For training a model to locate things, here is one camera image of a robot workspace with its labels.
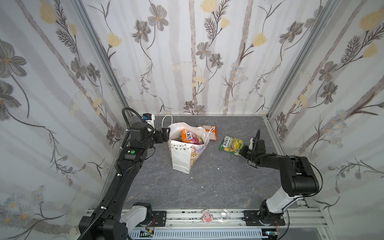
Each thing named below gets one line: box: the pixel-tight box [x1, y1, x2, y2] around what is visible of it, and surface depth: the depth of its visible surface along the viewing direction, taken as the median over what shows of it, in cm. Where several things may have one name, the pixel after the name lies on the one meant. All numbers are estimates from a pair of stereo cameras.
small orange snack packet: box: [202, 125, 218, 141], surface depth 109 cm
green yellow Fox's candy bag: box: [219, 135, 244, 156], surface depth 102 cm
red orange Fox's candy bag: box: [181, 129, 193, 143], surface depth 84 cm
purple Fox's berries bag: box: [189, 135, 205, 145], surface depth 83 cm
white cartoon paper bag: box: [167, 122, 210, 174], surface depth 80 cm
